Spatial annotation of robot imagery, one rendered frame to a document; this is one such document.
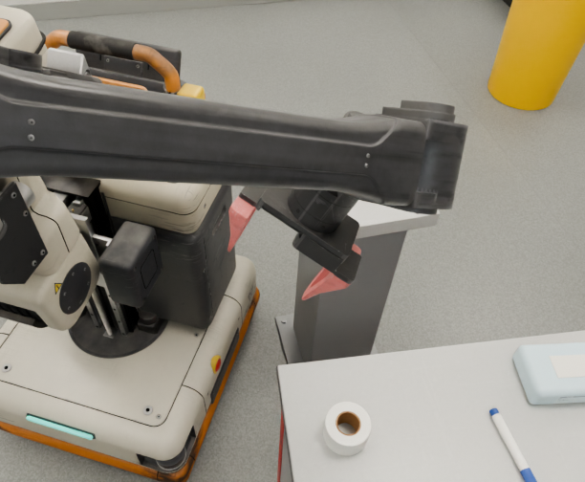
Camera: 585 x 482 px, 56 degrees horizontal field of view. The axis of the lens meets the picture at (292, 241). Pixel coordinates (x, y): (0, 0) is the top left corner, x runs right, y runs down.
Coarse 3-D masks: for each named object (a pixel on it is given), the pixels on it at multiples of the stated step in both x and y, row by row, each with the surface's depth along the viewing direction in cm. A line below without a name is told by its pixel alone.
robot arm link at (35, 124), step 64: (0, 64) 24; (0, 128) 24; (64, 128) 25; (128, 128) 27; (192, 128) 29; (256, 128) 31; (320, 128) 34; (384, 128) 37; (448, 128) 41; (384, 192) 38; (448, 192) 42
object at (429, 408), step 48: (576, 336) 99; (288, 384) 91; (336, 384) 91; (384, 384) 91; (432, 384) 92; (480, 384) 92; (288, 432) 85; (384, 432) 86; (432, 432) 86; (480, 432) 87; (528, 432) 87; (576, 432) 87; (288, 480) 105; (336, 480) 81; (384, 480) 81; (432, 480) 82; (480, 480) 82; (576, 480) 82
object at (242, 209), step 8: (240, 192) 54; (248, 192) 55; (256, 192) 55; (240, 200) 54; (248, 200) 54; (256, 200) 54; (232, 208) 53; (240, 208) 53; (248, 208) 54; (232, 216) 53; (240, 216) 53; (248, 216) 53; (232, 224) 55; (240, 224) 54; (232, 232) 56; (240, 232) 55; (232, 240) 57
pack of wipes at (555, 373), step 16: (528, 352) 92; (544, 352) 92; (560, 352) 92; (576, 352) 92; (528, 368) 90; (544, 368) 90; (560, 368) 90; (576, 368) 90; (528, 384) 90; (544, 384) 88; (560, 384) 88; (576, 384) 88; (544, 400) 88; (560, 400) 89; (576, 400) 89
